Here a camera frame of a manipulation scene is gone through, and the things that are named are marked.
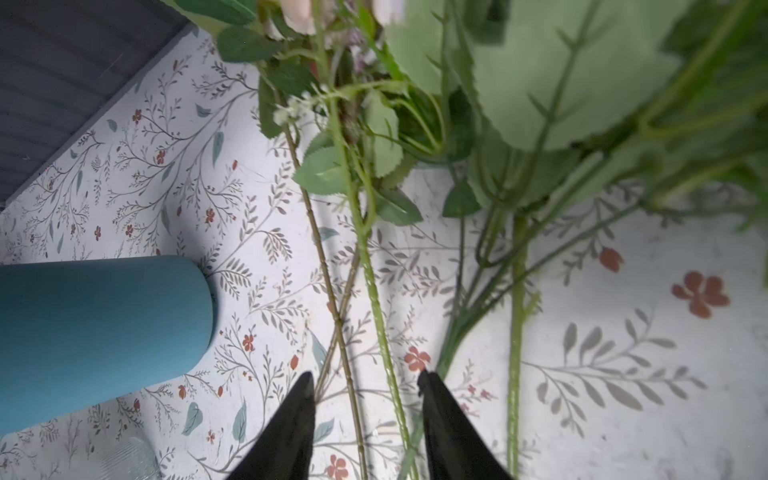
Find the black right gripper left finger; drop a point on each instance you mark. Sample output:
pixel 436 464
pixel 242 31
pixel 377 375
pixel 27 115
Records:
pixel 284 448

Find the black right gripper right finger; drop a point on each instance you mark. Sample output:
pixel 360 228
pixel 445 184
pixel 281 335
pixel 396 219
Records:
pixel 453 446

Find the teal ceramic vase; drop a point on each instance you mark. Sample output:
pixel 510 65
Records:
pixel 79 333

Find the clear ribbed glass vase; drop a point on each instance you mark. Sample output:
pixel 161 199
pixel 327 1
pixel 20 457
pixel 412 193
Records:
pixel 130 459

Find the floral patterned table mat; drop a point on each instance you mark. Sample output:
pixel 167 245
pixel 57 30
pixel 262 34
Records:
pixel 178 166

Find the green sprig flower bunch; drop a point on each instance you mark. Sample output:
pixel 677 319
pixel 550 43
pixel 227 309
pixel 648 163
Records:
pixel 597 187

